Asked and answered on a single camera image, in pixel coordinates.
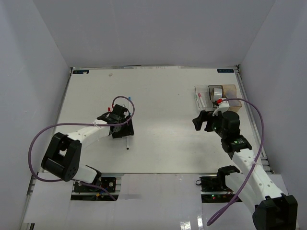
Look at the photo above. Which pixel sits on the pink marker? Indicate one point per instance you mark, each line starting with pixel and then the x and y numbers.
pixel 201 100

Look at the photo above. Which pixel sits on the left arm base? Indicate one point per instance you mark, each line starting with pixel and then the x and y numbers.
pixel 86 193

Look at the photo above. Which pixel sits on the right blue label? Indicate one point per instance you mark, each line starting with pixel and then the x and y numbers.
pixel 225 70

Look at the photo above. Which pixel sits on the blue label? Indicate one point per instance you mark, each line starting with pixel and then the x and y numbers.
pixel 225 70
pixel 80 71

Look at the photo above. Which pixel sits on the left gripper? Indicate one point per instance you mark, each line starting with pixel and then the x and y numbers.
pixel 128 131

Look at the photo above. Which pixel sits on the paper clip jar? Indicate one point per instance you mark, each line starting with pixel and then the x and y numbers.
pixel 234 103
pixel 230 94

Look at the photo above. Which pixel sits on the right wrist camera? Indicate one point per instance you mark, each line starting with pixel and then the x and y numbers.
pixel 222 105

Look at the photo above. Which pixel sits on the amber bin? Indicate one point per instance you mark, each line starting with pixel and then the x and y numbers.
pixel 231 87

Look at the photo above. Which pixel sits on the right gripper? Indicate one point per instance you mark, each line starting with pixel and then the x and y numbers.
pixel 204 116

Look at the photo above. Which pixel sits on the dark grey bin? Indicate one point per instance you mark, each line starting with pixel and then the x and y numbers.
pixel 210 87

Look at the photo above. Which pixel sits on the large tape roll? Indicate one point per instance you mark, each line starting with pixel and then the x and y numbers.
pixel 217 93

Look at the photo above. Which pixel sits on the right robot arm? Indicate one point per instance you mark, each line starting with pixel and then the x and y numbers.
pixel 270 207

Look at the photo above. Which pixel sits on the clear bin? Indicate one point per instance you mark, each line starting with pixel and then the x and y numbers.
pixel 202 98

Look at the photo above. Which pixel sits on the left blue label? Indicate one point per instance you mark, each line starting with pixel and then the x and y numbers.
pixel 80 71

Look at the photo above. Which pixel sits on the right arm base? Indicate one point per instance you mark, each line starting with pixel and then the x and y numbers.
pixel 211 190

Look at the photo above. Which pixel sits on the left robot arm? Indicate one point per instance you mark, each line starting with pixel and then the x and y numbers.
pixel 63 154

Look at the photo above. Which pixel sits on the black marker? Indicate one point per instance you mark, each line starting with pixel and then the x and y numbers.
pixel 127 143

